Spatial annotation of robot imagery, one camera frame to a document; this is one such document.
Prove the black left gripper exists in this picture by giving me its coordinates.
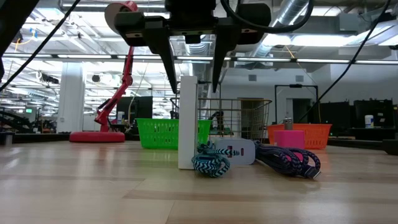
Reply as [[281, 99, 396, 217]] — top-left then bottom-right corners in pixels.
[[114, 0, 272, 95]]

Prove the white box with green side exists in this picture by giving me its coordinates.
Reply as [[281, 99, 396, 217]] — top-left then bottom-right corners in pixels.
[[177, 75, 199, 170]]

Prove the white wall charger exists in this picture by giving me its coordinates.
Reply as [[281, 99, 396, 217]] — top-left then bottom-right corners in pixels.
[[214, 137, 257, 166]]

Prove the teal braided cable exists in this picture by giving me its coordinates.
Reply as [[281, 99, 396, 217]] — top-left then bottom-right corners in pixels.
[[191, 139, 241, 179]]

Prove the pink wall charger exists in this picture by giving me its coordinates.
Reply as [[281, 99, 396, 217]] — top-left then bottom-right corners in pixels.
[[273, 117, 306, 162]]

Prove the dark blue braided cable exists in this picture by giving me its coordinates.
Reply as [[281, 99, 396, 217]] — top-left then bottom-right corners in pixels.
[[253, 139, 322, 180]]

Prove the long LED light bar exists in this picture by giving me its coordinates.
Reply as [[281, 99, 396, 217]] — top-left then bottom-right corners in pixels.
[[1, 53, 398, 65]]

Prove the black monitor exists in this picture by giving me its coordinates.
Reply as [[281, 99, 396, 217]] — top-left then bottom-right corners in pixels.
[[116, 96, 154, 131]]

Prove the green plastic basket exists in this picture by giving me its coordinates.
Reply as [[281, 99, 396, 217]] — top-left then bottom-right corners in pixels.
[[136, 118, 213, 149]]

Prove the red desk lamp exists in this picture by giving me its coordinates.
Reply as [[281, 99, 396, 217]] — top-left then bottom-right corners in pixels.
[[68, 1, 139, 143]]

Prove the white building pillar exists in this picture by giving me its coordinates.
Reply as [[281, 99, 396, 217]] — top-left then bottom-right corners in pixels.
[[57, 62, 86, 134]]

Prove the orange plastic basket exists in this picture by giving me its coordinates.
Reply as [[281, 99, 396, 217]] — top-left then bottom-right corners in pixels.
[[267, 123, 333, 150]]

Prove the silver ribbed ventilation duct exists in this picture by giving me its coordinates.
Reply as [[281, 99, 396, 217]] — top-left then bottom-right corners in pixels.
[[185, 42, 215, 56]]

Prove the metal wire basket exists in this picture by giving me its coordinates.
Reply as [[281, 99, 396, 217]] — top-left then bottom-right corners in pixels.
[[198, 98, 273, 141]]

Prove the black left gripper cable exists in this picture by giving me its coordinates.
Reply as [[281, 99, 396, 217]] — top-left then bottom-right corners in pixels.
[[220, 0, 315, 34]]

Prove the silver smooth ventilation duct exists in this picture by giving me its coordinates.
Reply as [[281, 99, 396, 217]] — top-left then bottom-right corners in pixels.
[[253, 0, 312, 57]]

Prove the black stand frame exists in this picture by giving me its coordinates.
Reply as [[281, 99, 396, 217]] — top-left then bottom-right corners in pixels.
[[274, 83, 320, 125]]

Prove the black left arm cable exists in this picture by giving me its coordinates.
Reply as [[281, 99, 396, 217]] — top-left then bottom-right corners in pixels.
[[0, 0, 82, 91]]

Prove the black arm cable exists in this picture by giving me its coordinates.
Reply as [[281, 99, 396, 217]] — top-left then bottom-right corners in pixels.
[[0, 0, 82, 91], [296, 0, 392, 124]]

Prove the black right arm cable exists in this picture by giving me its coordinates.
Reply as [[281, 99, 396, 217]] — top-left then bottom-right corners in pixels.
[[296, 0, 392, 124]]

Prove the black aluminium table frame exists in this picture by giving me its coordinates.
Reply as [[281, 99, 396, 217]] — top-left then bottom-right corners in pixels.
[[0, 132, 398, 156]]

